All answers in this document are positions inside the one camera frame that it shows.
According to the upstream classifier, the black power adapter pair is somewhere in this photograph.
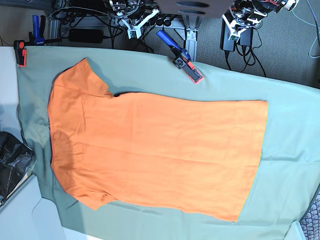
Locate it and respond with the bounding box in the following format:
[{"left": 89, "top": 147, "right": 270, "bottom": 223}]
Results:
[{"left": 220, "top": 20, "right": 254, "bottom": 52}]

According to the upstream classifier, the black plastic bag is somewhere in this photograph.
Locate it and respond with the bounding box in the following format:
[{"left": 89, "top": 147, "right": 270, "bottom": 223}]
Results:
[{"left": 0, "top": 131, "right": 34, "bottom": 205}]

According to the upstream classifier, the green table cloth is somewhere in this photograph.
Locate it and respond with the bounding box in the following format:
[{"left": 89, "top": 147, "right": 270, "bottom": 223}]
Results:
[{"left": 16, "top": 46, "right": 320, "bottom": 240}]

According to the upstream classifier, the blue clamp on table centre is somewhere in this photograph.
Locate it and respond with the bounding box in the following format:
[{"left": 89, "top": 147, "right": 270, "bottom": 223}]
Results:
[{"left": 156, "top": 30, "right": 203, "bottom": 84}]

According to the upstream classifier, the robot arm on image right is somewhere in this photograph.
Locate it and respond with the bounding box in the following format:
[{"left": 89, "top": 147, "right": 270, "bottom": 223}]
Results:
[{"left": 222, "top": 0, "right": 299, "bottom": 29}]

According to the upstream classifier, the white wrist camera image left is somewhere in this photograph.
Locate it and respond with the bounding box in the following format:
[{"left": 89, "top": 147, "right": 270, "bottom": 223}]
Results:
[{"left": 127, "top": 27, "right": 142, "bottom": 39}]

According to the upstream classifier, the orange T-shirt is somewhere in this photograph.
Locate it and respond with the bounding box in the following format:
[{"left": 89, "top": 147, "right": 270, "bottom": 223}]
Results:
[{"left": 47, "top": 59, "right": 269, "bottom": 222}]

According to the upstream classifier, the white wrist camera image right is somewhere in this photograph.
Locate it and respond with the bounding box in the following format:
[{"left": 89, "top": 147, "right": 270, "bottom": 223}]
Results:
[{"left": 228, "top": 31, "right": 241, "bottom": 43}]

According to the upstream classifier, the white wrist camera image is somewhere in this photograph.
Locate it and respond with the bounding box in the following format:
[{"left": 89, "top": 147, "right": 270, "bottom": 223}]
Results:
[
  {"left": 127, "top": 27, "right": 142, "bottom": 39},
  {"left": 228, "top": 31, "right": 241, "bottom": 43}
]

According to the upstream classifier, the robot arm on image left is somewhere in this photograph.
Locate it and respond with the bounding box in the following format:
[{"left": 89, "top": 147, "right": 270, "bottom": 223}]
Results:
[{"left": 104, "top": 0, "right": 160, "bottom": 29}]

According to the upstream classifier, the aluminium frame post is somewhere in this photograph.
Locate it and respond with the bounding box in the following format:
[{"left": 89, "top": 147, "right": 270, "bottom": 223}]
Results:
[{"left": 175, "top": 15, "right": 203, "bottom": 62}]

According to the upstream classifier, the black power brick left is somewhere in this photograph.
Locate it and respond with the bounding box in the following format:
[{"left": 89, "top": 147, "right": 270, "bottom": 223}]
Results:
[{"left": 68, "top": 28, "right": 105, "bottom": 44}]

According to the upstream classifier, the blue clamp at table corner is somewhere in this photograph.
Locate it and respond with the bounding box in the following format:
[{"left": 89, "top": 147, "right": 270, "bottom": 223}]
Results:
[{"left": 13, "top": 15, "right": 62, "bottom": 67}]

